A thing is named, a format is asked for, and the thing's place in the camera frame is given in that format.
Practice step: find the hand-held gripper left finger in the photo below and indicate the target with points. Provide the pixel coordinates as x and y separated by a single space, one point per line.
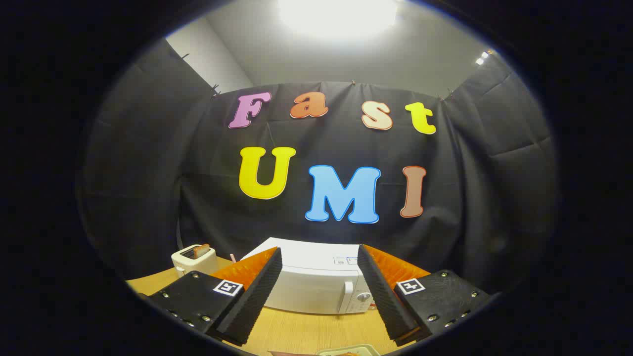
257 296

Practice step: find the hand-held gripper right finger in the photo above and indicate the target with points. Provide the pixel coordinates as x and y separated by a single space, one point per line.
383 296

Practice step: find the white microwave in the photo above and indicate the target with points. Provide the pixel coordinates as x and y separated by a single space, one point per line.
316 287

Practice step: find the pale green rectangular plate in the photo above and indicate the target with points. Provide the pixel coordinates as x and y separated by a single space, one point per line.
341 350

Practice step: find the toast slice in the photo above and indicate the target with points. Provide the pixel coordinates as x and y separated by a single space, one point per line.
201 250

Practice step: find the cream toaster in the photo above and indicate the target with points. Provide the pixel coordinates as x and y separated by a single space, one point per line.
185 264

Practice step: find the bright ceiling light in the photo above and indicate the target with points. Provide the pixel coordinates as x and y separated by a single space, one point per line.
336 17

